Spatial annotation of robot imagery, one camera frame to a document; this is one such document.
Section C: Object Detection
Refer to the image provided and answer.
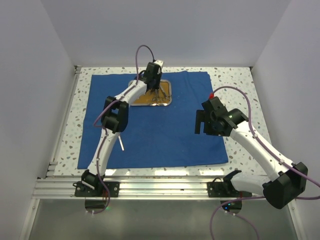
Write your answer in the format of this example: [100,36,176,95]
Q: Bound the blue surgical cloth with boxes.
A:
[77,71,228,169]

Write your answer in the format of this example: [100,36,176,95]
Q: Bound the steel scalpel handle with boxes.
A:
[118,135,125,151]

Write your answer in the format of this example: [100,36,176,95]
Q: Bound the steel forceps with ring handles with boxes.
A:
[150,89,162,103]

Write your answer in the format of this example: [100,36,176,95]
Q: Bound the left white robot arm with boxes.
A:
[81,60,164,197]

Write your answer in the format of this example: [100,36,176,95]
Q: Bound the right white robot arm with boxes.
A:
[194,96,308,209]

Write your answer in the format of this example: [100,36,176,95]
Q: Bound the steel tray with orange mat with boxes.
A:
[132,79,173,107]

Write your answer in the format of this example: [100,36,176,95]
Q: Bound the steel scissors with ring handles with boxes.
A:
[159,83,172,105]

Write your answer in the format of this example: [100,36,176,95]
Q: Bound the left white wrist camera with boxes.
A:
[153,60,164,68]

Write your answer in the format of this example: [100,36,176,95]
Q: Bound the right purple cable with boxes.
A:
[209,86,320,240]

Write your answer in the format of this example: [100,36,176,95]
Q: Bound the purple cable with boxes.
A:
[209,86,320,240]
[92,44,156,216]

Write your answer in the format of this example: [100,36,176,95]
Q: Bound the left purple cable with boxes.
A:
[92,44,156,216]

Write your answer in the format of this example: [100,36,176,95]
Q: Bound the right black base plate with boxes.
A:
[206,177,253,198]

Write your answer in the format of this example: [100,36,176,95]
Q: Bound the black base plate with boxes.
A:
[206,177,253,198]
[72,181,120,198]

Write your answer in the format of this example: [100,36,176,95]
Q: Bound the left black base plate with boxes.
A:
[72,181,120,198]

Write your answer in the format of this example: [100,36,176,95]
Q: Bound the aluminium rail frame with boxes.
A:
[31,65,301,240]

